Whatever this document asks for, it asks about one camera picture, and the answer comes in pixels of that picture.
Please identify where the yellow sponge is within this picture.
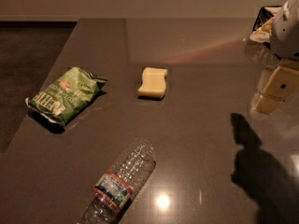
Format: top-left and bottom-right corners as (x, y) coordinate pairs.
(137, 67), (167, 99)

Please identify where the clear plastic water bottle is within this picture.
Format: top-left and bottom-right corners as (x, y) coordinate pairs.
(78, 138), (156, 224)

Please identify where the black wire basket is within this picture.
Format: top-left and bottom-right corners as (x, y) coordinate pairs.
(249, 6), (281, 43)

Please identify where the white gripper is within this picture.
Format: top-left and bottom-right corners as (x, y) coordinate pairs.
(249, 0), (299, 119)

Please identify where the green chip bag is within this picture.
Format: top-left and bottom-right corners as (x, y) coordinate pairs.
(25, 67), (107, 127)

